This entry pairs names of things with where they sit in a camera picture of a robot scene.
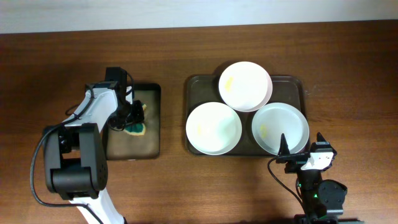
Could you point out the black water tray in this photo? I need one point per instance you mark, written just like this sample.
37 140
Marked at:
120 145

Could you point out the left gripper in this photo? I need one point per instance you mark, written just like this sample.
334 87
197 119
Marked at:
140 116

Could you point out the large brown serving tray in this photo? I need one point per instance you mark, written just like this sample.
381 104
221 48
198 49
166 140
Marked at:
204 88

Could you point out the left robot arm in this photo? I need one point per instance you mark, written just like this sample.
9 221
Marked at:
75 162

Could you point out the white plate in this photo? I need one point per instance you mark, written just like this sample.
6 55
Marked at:
213 128

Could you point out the light grey plate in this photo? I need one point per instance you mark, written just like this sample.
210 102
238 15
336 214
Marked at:
275 120

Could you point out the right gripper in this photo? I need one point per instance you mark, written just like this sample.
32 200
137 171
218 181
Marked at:
295 162

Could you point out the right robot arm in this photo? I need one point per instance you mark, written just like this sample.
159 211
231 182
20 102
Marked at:
321 199

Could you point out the green yellow sponge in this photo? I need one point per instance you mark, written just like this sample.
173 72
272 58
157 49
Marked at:
136 125

